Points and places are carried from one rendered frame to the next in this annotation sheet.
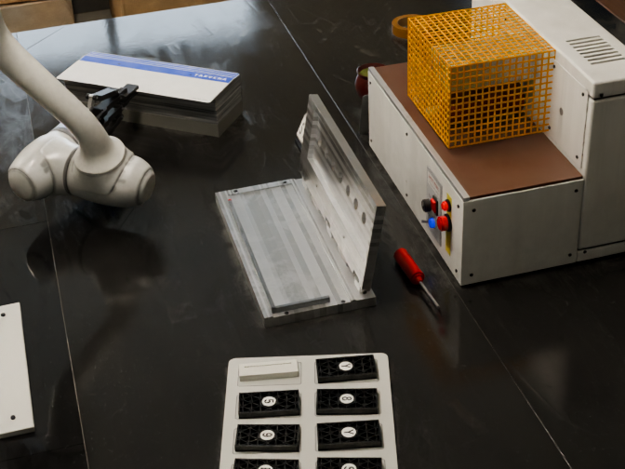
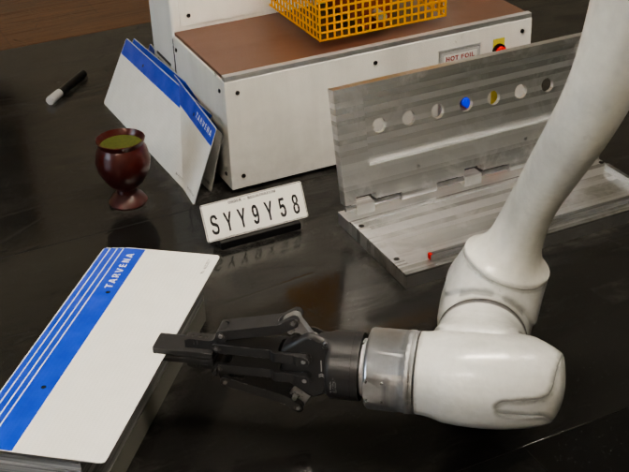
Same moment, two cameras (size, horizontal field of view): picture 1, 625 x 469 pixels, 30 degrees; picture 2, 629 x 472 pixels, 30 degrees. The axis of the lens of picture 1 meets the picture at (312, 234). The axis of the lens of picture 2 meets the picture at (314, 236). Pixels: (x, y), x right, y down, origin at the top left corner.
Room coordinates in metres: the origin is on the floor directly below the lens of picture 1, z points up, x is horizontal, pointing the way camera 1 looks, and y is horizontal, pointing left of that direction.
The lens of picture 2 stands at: (2.41, 1.49, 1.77)
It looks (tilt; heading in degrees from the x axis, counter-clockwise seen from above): 30 degrees down; 259
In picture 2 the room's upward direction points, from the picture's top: 2 degrees counter-clockwise
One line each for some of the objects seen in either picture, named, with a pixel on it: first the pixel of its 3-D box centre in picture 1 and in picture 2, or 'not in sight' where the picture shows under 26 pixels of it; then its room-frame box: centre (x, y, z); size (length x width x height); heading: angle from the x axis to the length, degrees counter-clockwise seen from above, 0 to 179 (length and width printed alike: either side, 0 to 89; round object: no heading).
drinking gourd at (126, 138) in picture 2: (373, 91); (124, 170); (2.40, -0.16, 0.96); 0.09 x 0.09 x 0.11
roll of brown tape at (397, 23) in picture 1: (411, 26); not in sight; (2.85, -0.29, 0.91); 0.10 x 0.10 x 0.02
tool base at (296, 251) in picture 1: (289, 242); (501, 207); (1.86, 0.04, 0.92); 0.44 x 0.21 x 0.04; 14
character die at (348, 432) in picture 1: (349, 435); not in sight; (1.33, -0.04, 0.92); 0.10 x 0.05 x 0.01; 91
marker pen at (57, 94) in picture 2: not in sight; (66, 86); (2.48, -0.64, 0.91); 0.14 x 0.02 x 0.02; 61
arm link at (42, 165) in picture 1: (46, 168); (491, 372); (2.05, 0.53, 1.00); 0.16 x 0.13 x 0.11; 156
